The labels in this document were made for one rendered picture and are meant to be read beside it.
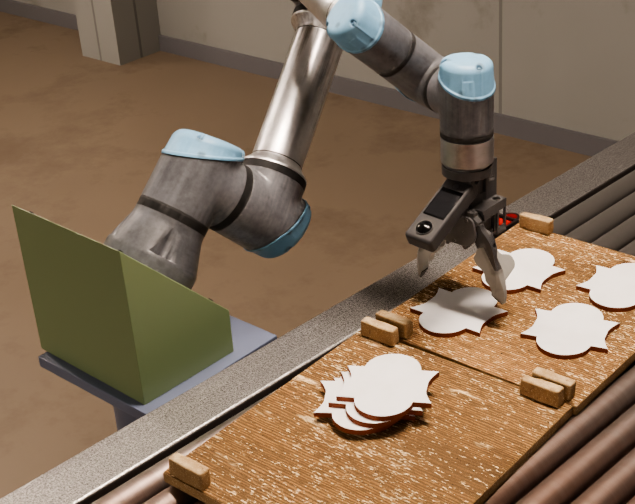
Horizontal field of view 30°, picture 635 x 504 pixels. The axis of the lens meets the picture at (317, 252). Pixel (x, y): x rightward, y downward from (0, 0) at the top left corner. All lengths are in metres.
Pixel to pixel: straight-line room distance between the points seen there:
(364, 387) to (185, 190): 0.43
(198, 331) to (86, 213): 2.70
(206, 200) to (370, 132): 3.14
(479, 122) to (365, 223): 2.53
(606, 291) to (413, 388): 0.41
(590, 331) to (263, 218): 0.53
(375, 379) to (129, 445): 0.34
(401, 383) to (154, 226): 0.46
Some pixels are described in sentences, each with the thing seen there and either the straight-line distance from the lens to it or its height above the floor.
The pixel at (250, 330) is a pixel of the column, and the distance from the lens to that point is 1.91.
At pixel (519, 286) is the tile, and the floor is 0.94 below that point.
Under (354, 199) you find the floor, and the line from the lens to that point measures 4.33.
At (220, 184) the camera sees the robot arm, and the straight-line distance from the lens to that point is 1.81.
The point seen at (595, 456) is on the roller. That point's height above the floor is 0.92.
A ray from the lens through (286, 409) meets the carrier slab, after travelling 1.60.
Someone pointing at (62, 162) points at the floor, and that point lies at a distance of 4.95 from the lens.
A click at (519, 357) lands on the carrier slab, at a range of 1.69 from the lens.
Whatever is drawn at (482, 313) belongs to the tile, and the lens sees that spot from 1.77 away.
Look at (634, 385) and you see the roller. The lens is 1.68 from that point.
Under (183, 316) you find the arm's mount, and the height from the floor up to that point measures 0.98.
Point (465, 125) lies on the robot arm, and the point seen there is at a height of 1.24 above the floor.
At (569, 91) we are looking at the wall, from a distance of 4.63.
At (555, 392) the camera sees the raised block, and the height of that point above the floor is 0.96.
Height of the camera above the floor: 1.86
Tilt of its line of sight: 28 degrees down
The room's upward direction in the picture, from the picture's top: 4 degrees counter-clockwise
